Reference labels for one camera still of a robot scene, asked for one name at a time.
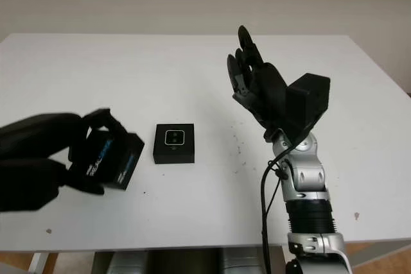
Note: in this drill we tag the silver robot lower body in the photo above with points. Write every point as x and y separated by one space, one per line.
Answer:
192 262

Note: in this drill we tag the white table leg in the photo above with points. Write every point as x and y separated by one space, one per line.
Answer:
38 264

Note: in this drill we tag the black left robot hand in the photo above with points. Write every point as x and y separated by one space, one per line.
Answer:
41 133

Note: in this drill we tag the black camera box base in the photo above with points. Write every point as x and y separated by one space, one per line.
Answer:
175 155

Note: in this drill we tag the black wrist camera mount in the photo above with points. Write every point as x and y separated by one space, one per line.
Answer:
308 104
25 184

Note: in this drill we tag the black RealSense box lid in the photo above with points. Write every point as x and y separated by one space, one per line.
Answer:
109 158

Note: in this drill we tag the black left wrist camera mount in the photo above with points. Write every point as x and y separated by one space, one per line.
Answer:
25 184

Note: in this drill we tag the small silver cube camera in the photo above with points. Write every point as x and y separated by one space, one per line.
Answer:
175 137

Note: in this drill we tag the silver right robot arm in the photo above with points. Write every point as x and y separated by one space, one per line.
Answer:
308 197

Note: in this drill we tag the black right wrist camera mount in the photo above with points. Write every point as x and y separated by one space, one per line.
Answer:
308 104

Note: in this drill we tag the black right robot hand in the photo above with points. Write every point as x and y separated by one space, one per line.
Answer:
266 91

